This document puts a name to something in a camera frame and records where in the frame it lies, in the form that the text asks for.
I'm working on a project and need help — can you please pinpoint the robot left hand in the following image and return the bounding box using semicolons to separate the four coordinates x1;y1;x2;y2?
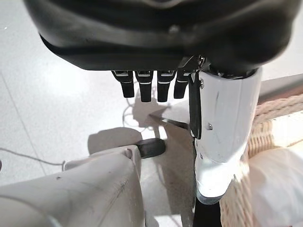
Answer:
22;0;303;205

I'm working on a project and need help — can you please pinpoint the cream wicker basket tray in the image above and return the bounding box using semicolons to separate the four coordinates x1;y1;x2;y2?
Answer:
220;93;303;227

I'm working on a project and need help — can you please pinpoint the silver robot left leg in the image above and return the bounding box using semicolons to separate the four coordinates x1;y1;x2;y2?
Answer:
0;138;166;227

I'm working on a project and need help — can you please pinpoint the white rolled cloth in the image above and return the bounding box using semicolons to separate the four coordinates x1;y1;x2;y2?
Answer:
248;148;303;227

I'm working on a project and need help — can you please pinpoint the thin grey floor cable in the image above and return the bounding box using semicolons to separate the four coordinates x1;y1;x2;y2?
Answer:
0;147;66;170

